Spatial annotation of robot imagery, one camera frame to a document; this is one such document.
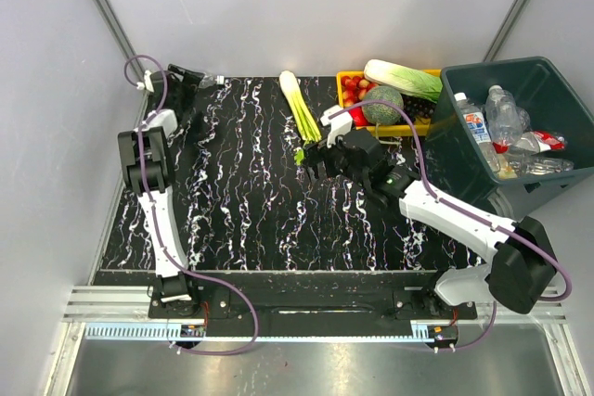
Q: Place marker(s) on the red apple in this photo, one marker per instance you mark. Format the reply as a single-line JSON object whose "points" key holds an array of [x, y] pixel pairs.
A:
{"points": [[358, 117]]}

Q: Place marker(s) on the red label crushed bottle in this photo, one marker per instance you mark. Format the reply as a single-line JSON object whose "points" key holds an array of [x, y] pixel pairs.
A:
{"points": [[533, 142]]}

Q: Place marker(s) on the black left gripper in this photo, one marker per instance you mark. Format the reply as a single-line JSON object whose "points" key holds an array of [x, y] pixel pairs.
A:
{"points": [[189, 83]]}

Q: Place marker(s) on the aluminium front rail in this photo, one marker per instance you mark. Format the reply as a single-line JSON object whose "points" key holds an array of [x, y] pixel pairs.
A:
{"points": [[122, 313]]}

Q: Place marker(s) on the green netted melon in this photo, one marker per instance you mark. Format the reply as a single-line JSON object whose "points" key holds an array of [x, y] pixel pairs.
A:
{"points": [[378, 106]]}

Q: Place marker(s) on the aluminium frame post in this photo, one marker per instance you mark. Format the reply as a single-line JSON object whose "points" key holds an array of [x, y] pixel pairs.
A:
{"points": [[108, 13], [505, 29]]}

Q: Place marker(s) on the celery stalk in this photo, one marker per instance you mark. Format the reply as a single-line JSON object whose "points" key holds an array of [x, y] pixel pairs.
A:
{"points": [[305, 121]]}

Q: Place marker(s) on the aluminium frame post left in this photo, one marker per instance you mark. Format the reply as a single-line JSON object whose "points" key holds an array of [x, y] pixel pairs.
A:
{"points": [[108, 13]]}

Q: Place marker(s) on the clear bottle blue red label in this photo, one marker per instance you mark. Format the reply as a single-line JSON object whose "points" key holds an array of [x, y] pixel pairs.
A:
{"points": [[476, 123]]}

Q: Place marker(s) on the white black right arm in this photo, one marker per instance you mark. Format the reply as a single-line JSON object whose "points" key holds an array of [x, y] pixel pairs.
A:
{"points": [[518, 259]]}

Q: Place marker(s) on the clear ribbed bottle white cap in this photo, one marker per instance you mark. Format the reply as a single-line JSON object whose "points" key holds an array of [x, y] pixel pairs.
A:
{"points": [[524, 119]]}

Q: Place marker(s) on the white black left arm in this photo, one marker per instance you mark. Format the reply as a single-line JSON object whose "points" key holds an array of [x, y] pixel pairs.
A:
{"points": [[148, 171]]}

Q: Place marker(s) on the yellow plastic tray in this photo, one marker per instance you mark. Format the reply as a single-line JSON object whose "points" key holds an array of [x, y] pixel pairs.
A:
{"points": [[399, 129]]}

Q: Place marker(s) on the dark green plastic bin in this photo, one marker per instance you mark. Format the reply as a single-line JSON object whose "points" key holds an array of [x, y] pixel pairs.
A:
{"points": [[455, 164]]}

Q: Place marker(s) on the large clear square bottle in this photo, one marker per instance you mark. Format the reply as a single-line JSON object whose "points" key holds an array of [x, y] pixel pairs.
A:
{"points": [[506, 172]]}

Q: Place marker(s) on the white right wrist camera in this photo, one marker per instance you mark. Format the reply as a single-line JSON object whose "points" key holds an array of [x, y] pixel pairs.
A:
{"points": [[339, 122]]}

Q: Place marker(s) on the aluminium frame post right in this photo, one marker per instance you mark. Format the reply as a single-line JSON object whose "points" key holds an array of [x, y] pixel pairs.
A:
{"points": [[505, 29]]}

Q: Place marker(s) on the clear bottle back row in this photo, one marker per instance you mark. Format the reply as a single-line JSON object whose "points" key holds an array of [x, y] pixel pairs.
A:
{"points": [[210, 80]]}

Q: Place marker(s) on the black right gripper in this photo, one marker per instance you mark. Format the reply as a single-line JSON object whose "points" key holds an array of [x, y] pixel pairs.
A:
{"points": [[315, 154]]}

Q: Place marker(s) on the napa cabbage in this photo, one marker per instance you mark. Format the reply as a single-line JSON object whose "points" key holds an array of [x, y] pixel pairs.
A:
{"points": [[407, 81]]}

